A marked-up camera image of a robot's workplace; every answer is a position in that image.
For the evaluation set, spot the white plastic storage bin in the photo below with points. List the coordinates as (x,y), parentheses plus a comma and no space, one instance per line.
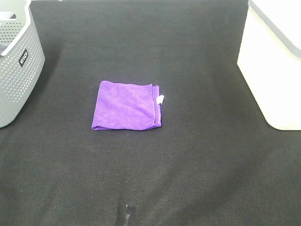
(270,60)

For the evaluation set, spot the purple towel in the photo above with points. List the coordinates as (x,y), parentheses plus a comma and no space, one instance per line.
(127,106)

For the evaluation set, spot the grey perforated plastic basket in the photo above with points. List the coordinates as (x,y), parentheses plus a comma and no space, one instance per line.
(21,57)

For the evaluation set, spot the black table cloth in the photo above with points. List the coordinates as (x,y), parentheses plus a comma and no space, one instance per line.
(213,162)

